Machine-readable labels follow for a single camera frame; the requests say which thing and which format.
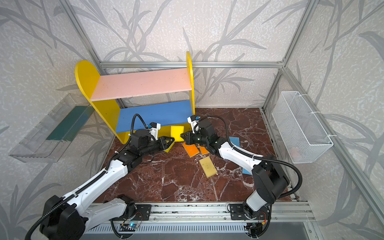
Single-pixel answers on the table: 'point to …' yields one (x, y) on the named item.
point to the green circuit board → (129, 227)
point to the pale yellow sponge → (208, 167)
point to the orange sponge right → (203, 150)
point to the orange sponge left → (191, 149)
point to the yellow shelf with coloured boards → (166, 97)
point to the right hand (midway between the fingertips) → (181, 131)
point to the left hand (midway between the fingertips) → (175, 136)
